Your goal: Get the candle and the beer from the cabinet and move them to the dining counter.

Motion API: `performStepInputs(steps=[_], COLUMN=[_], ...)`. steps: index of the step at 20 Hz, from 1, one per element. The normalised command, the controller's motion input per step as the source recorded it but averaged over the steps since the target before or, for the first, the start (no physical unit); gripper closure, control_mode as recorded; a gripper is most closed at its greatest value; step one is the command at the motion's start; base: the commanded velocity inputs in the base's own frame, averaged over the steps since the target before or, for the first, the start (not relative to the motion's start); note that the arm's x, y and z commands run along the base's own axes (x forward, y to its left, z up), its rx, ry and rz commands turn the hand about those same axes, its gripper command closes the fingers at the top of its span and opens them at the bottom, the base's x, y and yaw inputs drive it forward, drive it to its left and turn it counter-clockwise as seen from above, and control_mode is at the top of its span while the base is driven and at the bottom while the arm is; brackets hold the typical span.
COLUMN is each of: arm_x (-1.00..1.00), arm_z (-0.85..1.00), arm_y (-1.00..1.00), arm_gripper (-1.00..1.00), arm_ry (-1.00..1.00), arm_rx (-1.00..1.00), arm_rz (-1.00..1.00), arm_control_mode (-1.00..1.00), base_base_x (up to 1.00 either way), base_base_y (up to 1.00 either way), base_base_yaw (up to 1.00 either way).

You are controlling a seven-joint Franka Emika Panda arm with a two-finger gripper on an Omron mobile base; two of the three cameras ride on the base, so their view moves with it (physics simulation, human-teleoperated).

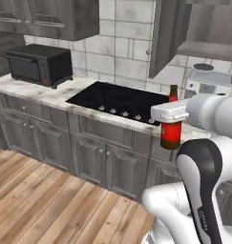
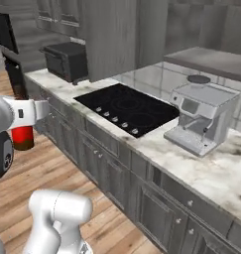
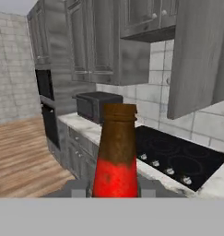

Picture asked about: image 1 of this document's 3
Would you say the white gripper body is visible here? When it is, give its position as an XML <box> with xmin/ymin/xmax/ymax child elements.
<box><xmin>150</xmin><ymin>99</ymin><xmax>190</xmax><ymax>124</ymax></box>

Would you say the brown beer bottle red label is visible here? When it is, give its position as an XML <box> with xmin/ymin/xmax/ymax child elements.
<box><xmin>159</xmin><ymin>84</ymin><xmax>183</xmax><ymax>151</ymax></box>

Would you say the grey lower cabinet door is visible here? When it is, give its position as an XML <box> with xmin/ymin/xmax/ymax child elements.
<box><xmin>145</xmin><ymin>157</ymin><xmax>182</xmax><ymax>193</ymax></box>
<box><xmin>0</xmin><ymin>108</ymin><xmax>36</xmax><ymax>160</ymax></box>
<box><xmin>106</xmin><ymin>144</ymin><xmax>151</xmax><ymax>200</ymax></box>
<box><xmin>70</xmin><ymin>132</ymin><xmax>110</xmax><ymax>188</ymax></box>
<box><xmin>31</xmin><ymin>118</ymin><xmax>74</xmax><ymax>174</ymax></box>

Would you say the open grey cabinet door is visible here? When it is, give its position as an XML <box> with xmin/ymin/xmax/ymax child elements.
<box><xmin>147</xmin><ymin>0</ymin><xmax>194</xmax><ymax>80</ymax></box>

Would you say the open grey upper cabinet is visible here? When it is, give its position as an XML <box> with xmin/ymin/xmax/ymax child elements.
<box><xmin>177</xmin><ymin>0</ymin><xmax>232</xmax><ymax>63</ymax></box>

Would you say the grey upper cabinet door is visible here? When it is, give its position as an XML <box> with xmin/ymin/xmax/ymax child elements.
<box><xmin>0</xmin><ymin>0</ymin><xmax>29</xmax><ymax>34</ymax></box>
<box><xmin>25</xmin><ymin>0</ymin><xmax>100</xmax><ymax>42</ymax></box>

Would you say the white grey small appliance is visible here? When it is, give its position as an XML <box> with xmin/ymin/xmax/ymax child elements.
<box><xmin>183</xmin><ymin>63</ymin><xmax>232</xmax><ymax>99</ymax></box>

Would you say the black hob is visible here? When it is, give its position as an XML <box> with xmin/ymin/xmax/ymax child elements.
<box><xmin>65</xmin><ymin>80</ymin><xmax>171</xmax><ymax>127</ymax></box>

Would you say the grey drawer front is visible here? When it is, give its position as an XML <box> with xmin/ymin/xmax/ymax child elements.
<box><xmin>0</xmin><ymin>92</ymin><xmax>54</xmax><ymax>124</ymax></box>
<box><xmin>78</xmin><ymin>114</ymin><xmax>135</xmax><ymax>150</ymax></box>

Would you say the black toaster oven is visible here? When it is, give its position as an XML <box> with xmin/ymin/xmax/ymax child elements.
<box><xmin>2</xmin><ymin>43</ymin><xmax>74</xmax><ymax>90</ymax></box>

